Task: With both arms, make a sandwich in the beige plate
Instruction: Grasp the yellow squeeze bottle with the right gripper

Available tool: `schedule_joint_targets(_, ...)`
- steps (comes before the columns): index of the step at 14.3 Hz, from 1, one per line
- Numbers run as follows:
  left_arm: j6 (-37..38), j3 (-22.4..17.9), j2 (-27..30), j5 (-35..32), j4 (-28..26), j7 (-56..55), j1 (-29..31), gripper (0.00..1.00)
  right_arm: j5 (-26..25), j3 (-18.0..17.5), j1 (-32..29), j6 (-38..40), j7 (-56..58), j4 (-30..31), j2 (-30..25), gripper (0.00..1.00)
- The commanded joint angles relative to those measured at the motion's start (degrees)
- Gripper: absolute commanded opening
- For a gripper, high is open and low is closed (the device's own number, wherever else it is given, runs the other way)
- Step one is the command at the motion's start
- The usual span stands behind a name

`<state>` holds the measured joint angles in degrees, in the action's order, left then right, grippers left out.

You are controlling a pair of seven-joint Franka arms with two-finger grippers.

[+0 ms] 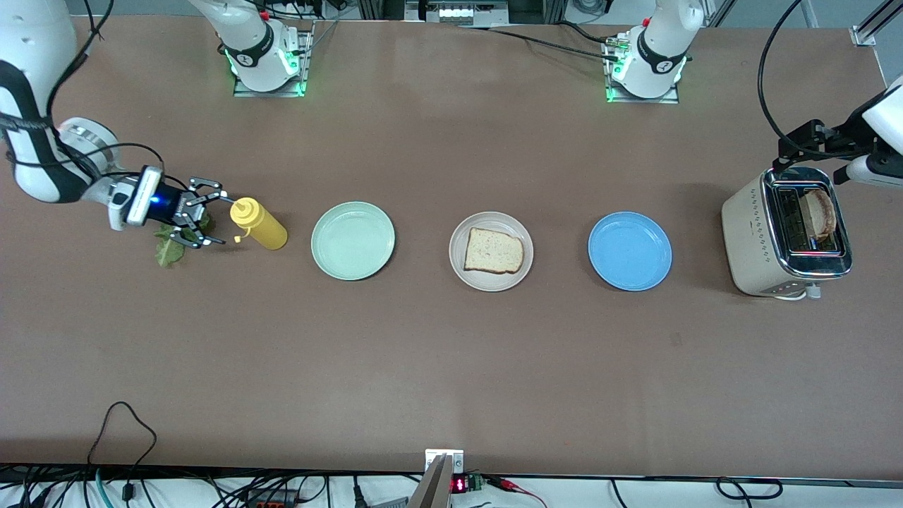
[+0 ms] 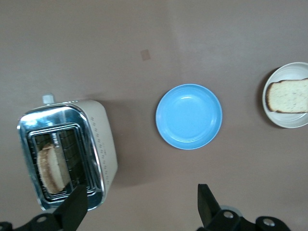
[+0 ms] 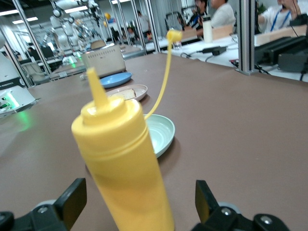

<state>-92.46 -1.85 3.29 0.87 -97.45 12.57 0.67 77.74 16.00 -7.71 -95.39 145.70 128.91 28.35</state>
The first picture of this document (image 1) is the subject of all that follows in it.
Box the yellow squeeze bottle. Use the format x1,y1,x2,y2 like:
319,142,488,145
230,198,289,250

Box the black coiled cable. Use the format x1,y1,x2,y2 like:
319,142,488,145
716,477,784,500

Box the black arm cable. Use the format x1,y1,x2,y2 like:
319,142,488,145
0,0,170,188
758,0,851,162

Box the beige chrome toaster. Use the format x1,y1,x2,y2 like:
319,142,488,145
721,167,854,297

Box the white toaster power cord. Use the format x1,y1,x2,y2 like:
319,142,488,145
775,282,823,303

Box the lit control box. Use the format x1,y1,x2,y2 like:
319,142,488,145
404,0,510,28

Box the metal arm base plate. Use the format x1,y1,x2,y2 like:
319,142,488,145
603,32,681,104
233,20,315,98

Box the aluminium frame profile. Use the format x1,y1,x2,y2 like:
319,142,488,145
850,0,903,47

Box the red clip lead wires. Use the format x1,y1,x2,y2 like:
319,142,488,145
487,475,547,507

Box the green lettuce leaf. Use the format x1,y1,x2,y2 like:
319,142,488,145
154,212,216,268

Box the black looped cable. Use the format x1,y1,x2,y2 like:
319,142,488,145
86,401,157,505

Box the beige plate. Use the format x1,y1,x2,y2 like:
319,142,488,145
449,212,534,292

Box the grey camera mount bar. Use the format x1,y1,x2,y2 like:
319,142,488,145
408,455,452,508

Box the short black tabletop cable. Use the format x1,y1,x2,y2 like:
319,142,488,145
556,20,614,47

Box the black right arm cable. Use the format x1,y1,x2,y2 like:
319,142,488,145
0,0,170,188

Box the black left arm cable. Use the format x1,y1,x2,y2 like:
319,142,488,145
758,0,851,162

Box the toasted bread slice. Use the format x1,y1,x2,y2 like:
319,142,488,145
799,188,837,239
463,227,525,275

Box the mint green plate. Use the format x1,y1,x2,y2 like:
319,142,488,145
311,202,396,281

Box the long black tabletop cable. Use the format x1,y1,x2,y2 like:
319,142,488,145
457,25,623,63

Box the silver mounting bracket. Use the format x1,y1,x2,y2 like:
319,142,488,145
425,449,464,475

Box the blue plate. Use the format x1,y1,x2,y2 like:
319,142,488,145
588,212,673,291

